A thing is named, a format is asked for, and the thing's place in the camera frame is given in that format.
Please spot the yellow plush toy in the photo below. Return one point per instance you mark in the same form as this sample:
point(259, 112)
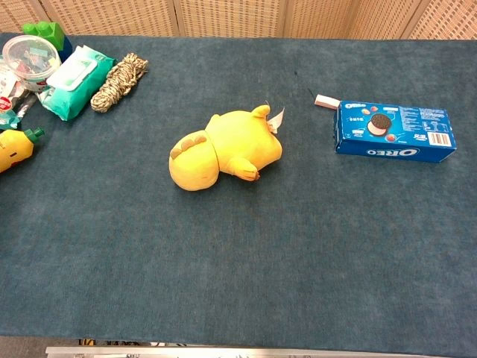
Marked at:
point(231, 143)

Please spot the clear round plastic tub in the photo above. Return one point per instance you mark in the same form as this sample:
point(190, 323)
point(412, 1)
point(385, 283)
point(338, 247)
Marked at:
point(30, 61)

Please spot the woven folding screen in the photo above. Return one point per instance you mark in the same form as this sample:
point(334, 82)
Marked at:
point(231, 16)

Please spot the white and red snack packet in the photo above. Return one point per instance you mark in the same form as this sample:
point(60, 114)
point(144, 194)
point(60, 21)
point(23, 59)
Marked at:
point(5, 87)

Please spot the green wet wipes pack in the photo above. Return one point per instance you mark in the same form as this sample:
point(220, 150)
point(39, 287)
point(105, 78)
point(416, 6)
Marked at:
point(72, 89)

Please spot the aluminium frame rail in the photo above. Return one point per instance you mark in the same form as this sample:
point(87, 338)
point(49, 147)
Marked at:
point(223, 352)

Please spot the small pink eraser block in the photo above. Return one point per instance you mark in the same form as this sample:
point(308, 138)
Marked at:
point(326, 101)

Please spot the blue table cloth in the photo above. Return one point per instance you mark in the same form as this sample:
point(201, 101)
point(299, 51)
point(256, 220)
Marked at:
point(238, 253)

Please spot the blue Oreo cookie box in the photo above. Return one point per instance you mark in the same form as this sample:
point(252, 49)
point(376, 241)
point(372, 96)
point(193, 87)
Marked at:
point(402, 128)

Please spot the green snack packet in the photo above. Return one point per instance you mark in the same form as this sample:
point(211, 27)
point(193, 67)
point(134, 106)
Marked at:
point(8, 121)

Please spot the silver black foil packet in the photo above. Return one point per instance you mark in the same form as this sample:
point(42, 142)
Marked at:
point(24, 106)

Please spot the yellow bottle with green cap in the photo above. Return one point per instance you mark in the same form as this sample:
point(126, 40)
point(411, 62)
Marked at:
point(15, 149)

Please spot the green toy building block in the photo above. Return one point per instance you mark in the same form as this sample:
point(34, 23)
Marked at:
point(43, 31)

